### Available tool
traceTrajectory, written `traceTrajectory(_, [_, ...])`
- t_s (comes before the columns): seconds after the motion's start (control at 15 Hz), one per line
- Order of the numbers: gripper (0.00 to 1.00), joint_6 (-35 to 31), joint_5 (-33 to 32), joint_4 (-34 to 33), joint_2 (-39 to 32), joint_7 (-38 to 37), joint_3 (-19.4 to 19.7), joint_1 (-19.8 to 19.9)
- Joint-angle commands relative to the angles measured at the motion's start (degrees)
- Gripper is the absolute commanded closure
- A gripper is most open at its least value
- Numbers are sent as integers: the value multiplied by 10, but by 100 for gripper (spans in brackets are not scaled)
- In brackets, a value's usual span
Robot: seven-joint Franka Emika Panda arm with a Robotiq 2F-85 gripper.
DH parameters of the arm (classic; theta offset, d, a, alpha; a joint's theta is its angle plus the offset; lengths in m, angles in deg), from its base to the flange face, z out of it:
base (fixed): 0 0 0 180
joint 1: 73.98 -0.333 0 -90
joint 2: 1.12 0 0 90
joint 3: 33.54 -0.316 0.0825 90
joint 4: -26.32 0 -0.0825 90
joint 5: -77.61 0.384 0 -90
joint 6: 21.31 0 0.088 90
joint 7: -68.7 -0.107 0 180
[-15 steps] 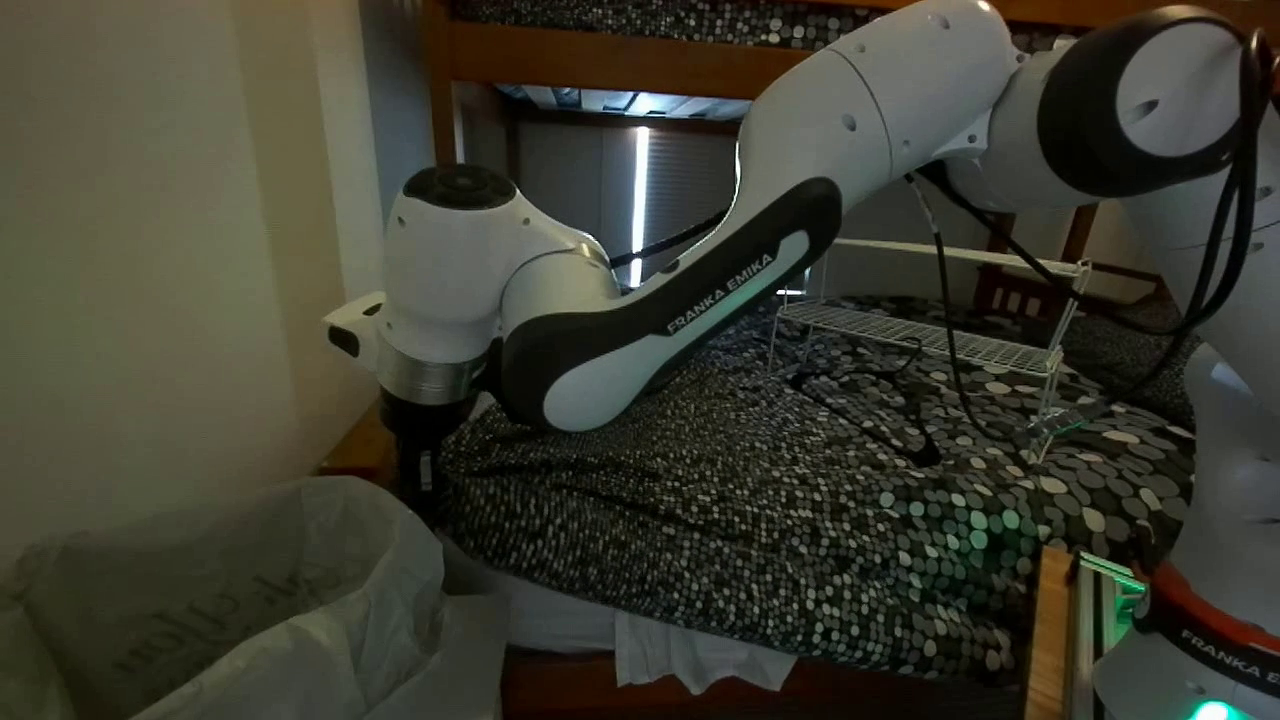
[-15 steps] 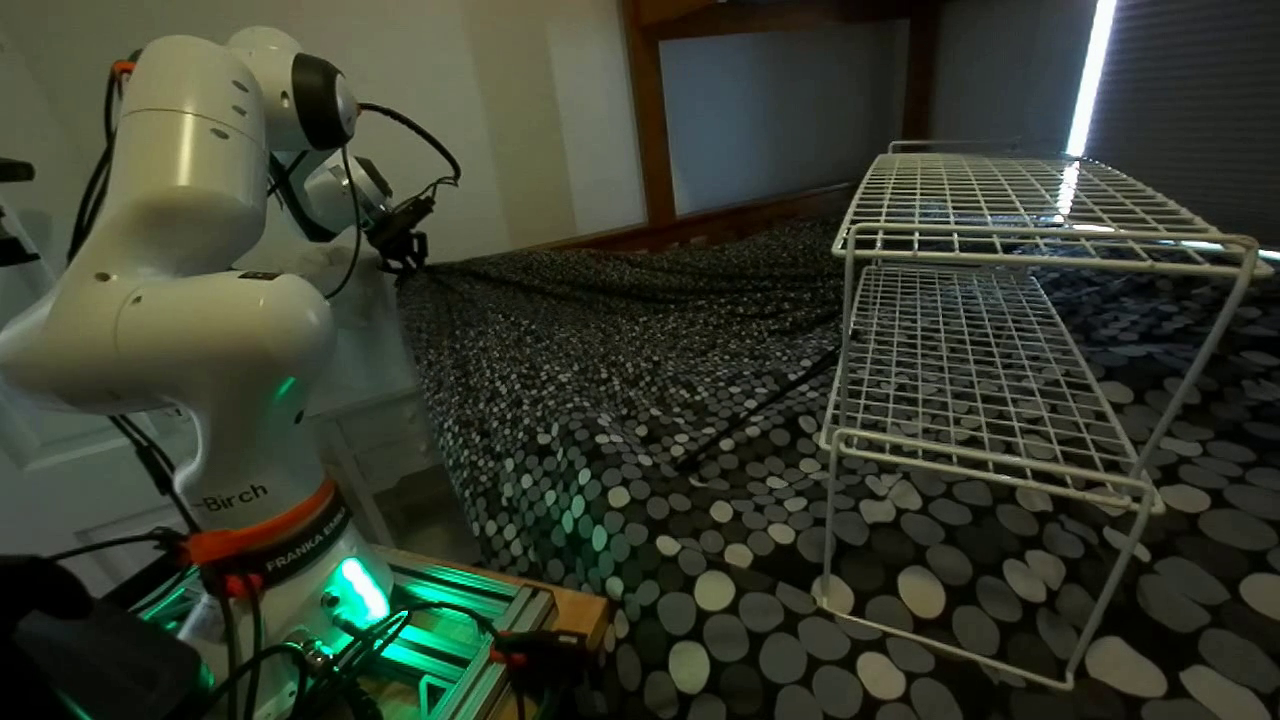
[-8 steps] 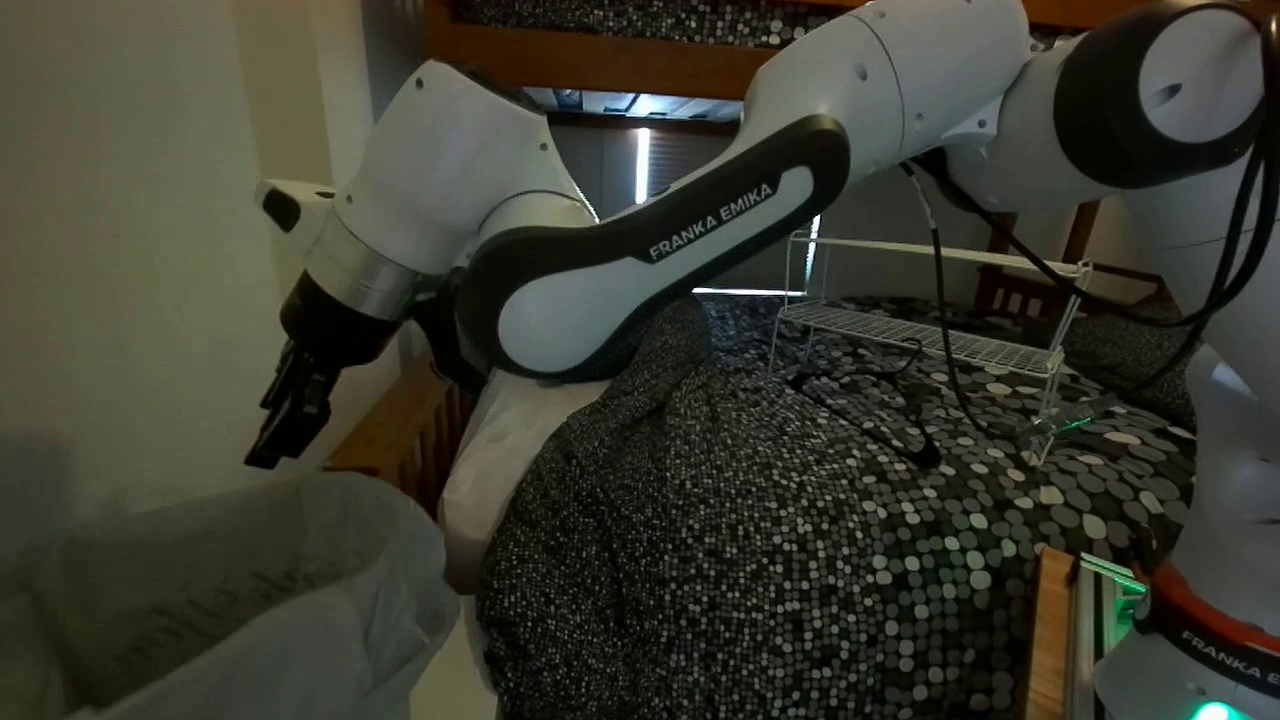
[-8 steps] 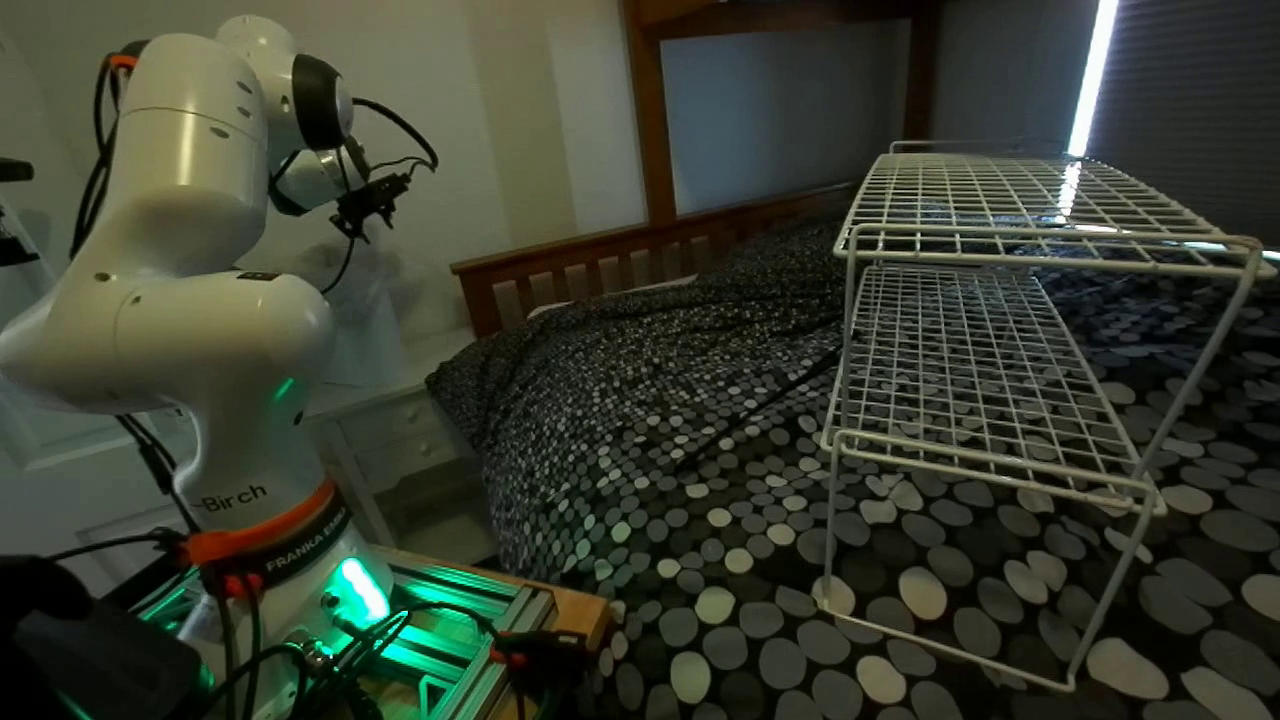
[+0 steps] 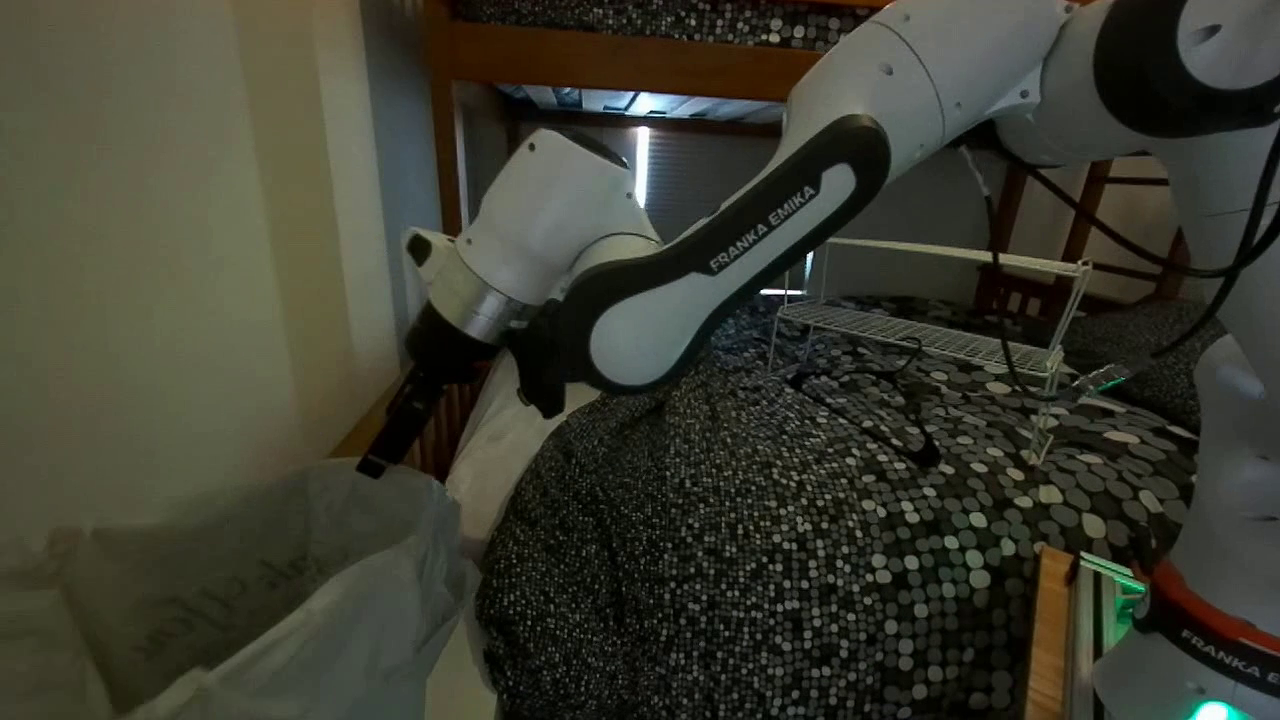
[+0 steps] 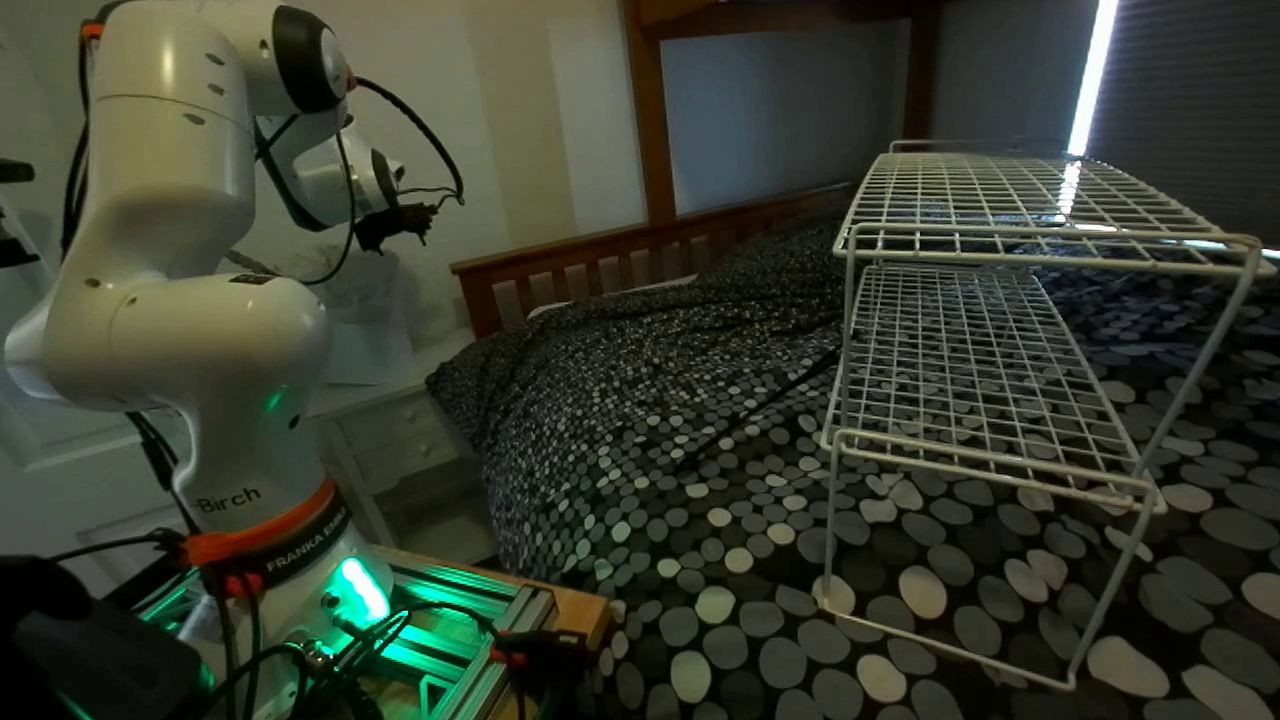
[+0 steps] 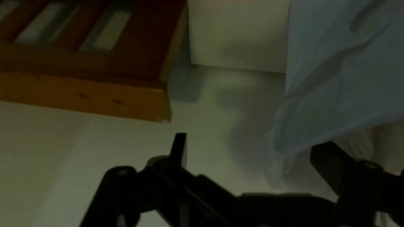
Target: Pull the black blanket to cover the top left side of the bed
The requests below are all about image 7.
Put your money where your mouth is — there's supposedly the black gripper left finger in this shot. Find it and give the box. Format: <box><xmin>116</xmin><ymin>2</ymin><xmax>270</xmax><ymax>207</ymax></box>
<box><xmin>77</xmin><ymin>131</ymin><xmax>238</xmax><ymax>227</ymax></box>

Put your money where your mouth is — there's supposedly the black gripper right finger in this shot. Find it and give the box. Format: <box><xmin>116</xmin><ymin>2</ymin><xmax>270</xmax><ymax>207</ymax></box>
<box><xmin>310</xmin><ymin>140</ymin><xmax>404</xmax><ymax>227</ymax></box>

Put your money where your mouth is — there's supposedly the light blue cloth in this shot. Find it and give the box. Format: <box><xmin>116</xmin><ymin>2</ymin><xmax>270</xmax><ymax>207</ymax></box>
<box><xmin>265</xmin><ymin>0</ymin><xmax>404</xmax><ymax>178</ymax></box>

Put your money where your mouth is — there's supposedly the brown wooden bed frame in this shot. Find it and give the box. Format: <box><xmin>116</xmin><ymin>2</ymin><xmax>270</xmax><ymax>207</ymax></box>
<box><xmin>0</xmin><ymin>0</ymin><xmax>190</xmax><ymax>123</ymax></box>

